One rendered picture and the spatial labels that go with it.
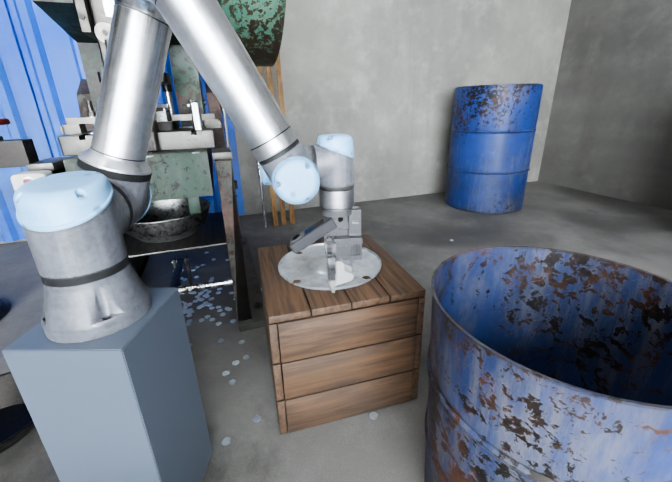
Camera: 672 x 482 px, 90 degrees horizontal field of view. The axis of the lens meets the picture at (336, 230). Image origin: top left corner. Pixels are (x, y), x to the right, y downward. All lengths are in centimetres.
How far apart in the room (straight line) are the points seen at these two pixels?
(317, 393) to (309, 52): 226
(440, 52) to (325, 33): 96
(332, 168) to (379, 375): 55
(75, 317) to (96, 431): 20
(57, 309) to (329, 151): 51
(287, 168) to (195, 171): 70
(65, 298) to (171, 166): 66
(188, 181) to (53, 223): 66
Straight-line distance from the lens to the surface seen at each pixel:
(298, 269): 94
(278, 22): 121
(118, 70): 70
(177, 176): 120
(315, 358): 85
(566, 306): 89
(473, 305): 84
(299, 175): 53
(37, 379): 71
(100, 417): 71
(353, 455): 96
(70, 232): 60
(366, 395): 98
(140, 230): 136
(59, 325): 65
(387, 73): 290
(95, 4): 140
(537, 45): 381
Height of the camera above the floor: 77
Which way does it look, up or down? 20 degrees down
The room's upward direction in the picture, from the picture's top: 1 degrees counter-clockwise
